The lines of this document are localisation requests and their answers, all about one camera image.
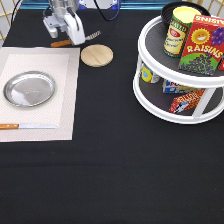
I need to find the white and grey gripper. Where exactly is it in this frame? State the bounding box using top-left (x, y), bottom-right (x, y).
top-left (43, 9), bottom-right (85, 45)

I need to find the fork with wooden handle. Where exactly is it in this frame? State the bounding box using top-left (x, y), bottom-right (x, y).
top-left (51, 30), bottom-right (101, 48)

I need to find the round silver metal plate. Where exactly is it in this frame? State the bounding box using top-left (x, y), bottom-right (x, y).
top-left (3, 71), bottom-right (56, 107)

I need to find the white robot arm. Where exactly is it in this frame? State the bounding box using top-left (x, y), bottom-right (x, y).
top-left (43, 0), bottom-right (85, 45)

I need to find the round wooden coaster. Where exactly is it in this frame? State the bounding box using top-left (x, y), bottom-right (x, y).
top-left (81, 44), bottom-right (113, 67)

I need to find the beige woven placemat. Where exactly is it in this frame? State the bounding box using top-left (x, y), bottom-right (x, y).
top-left (0, 47), bottom-right (80, 142)

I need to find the yellow and blue can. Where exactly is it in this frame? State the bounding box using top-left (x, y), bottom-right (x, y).
top-left (141, 65), bottom-right (160, 83)

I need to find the black bowl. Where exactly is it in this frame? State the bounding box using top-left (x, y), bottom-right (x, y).
top-left (161, 1), bottom-right (210, 28)

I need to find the yellow mustard can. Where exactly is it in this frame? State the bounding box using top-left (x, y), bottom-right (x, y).
top-left (164, 6), bottom-right (200, 58)

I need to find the white two-tier turntable rack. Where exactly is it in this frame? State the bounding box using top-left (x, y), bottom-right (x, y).
top-left (133, 16), bottom-right (224, 124)

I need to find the blue and white food box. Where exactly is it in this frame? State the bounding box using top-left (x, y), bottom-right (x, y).
top-left (163, 80), bottom-right (196, 94)

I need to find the red raisins box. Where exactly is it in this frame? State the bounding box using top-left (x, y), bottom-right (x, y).
top-left (179, 15), bottom-right (224, 76)

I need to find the red and white food box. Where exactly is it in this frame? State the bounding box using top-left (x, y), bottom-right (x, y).
top-left (170, 89), bottom-right (204, 114)

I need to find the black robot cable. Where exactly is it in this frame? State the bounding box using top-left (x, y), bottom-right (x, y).
top-left (93, 0), bottom-right (121, 22)

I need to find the knife with wooden handle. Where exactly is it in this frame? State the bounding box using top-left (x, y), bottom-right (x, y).
top-left (0, 124), bottom-right (57, 130)

